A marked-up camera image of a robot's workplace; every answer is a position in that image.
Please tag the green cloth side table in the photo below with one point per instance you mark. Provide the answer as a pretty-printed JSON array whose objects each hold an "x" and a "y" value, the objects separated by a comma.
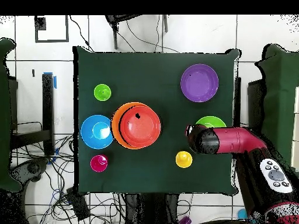
[
  {"x": 280, "y": 93},
  {"x": 4, "y": 116}
]

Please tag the black floor frame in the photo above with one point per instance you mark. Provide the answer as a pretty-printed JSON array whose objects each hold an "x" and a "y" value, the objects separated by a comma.
[{"x": 40, "y": 23}]

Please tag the purple bowl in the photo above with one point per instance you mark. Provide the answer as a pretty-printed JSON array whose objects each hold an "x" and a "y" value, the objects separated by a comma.
[{"x": 199, "y": 83}]

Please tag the yellow cup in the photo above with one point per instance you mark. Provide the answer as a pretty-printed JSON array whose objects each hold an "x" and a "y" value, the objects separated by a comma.
[{"x": 184, "y": 161}]

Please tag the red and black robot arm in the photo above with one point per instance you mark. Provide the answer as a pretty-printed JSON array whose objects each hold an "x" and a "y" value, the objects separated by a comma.
[{"x": 233, "y": 140}]

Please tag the red cup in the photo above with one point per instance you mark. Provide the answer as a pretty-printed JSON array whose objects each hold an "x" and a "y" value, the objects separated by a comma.
[{"x": 98, "y": 164}]

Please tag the black table frame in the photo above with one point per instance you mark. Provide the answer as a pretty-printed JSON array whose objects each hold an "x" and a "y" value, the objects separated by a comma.
[
  {"x": 255, "y": 105},
  {"x": 48, "y": 105}
]

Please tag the purple cup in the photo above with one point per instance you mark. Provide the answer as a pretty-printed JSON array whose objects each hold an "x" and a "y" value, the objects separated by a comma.
[{"x": 185, "y": 221}]

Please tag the light blue bowl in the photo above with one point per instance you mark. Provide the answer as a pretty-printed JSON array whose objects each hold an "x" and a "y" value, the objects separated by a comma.
[{"x": 88, "y": 140}]

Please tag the green cup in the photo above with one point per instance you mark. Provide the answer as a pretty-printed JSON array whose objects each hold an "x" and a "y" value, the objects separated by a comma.
[{"x": 102, "y": 94}]

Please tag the dark green tablecloth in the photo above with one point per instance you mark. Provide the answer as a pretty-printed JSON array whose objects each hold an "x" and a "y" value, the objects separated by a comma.
[{"x": 151, "y": 70}]

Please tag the large yellow-orange bowl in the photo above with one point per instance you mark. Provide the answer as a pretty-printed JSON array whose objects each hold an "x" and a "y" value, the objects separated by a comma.
[{"x": 115, "y": 126}]

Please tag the blue cup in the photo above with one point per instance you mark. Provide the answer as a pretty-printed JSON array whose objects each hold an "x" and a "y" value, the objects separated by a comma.
[{"x": 241, "y": 214}]

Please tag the orange-red shallow bowl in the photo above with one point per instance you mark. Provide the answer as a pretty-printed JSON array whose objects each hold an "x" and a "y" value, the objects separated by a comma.
[{"x": 140, "y": 128}]

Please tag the green bowl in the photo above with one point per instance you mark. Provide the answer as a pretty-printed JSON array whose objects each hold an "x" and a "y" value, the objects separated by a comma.
[{"x": 210, "y": 121}]

